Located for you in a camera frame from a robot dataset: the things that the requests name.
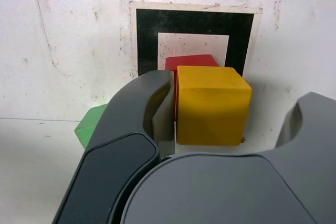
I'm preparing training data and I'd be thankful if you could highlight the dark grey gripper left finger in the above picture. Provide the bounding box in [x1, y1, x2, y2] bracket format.
[54, 69, 175, 224]

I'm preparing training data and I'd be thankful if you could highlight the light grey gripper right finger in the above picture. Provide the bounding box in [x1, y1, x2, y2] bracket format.
[119, 92, 336, 224]

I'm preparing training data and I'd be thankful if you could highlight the green cube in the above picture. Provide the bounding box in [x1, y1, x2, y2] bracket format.
[74, 103, 109, 149]

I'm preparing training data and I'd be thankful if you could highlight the yellow cube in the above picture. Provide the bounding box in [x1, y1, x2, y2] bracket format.
[176, 66, 253, 147]

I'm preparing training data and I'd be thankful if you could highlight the red cube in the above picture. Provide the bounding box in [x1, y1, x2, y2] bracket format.
[165, 54, 221, 121]

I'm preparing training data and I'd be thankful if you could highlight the black tape square outline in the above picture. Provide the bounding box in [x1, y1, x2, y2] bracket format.
[135, 8, 255, 78]

